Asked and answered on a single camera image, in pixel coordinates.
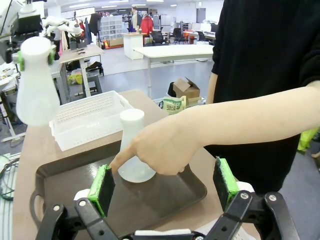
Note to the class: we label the dark brown plastic tray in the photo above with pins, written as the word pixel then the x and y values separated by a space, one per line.
pixel 150 200

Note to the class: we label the person's left forearm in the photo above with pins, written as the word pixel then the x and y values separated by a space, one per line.
pixel 250 120

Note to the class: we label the white plastic conical flask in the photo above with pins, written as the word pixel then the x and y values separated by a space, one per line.
pixel 130 120
pixel 37 100

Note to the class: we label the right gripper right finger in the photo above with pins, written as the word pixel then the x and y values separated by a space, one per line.
pixel 225 182

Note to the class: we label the person's right forearm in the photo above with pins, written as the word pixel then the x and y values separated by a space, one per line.
pixel 212 87

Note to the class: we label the background standing person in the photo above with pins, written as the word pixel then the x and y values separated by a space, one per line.
pixel 136 20

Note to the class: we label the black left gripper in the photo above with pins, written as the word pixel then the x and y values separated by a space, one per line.
pixel 25 25

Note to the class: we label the black mesh office chair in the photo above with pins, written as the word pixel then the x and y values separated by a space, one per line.
pixel 157 37

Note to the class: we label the brown cardboard box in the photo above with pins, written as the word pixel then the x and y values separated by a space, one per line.
pixel 186 88

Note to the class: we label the black hanging coat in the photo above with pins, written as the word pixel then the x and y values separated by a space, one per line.
pixel 95 23

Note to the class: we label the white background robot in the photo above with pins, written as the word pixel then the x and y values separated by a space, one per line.
pixel 62 25

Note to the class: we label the white drawer shelf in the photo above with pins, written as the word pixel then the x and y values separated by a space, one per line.
pixel 111 27

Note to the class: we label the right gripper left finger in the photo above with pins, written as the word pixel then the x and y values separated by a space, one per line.
pixel 102 190

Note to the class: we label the white cabinet with wooden top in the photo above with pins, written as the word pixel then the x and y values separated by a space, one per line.
pixel 132 45

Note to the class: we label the wood top table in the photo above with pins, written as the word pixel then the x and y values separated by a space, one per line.
pixel 82 52

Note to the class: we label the grey step stool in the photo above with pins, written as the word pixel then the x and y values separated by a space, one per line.
pixel 94 86

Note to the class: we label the person in black t-shirt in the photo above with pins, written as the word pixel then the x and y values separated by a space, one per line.
pixel 262 50

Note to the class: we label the red hanging jacket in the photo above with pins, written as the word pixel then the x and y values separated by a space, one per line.
pixel 147 25

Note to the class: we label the white perforated plastic basket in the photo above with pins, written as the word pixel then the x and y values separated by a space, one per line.
pixel 87 120

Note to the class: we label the person's left hand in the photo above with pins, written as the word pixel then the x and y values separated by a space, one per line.
pixel 165 145

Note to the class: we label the green printed bag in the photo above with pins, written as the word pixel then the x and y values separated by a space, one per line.
pixel 175 105

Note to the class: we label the white table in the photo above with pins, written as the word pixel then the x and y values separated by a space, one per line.
pixel 175 51

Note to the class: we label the neon yellow cloth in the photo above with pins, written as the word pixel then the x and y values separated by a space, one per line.
pixel 308 140

